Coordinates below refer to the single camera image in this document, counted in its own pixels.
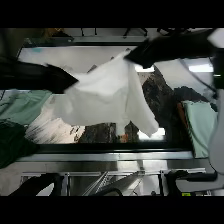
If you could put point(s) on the white T-shirt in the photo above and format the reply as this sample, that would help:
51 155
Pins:
106 90

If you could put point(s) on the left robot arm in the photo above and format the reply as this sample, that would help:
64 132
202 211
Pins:
33 75

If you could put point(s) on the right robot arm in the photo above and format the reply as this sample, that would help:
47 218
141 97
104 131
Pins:
173 46

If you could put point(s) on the brown garment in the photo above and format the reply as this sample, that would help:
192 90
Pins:
180 115

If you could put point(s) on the black chair base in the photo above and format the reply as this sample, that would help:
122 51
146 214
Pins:
135 31

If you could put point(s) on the dark green garment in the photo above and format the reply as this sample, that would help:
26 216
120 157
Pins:
11 143

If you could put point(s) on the silver frame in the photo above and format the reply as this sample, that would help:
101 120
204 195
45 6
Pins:
100 156

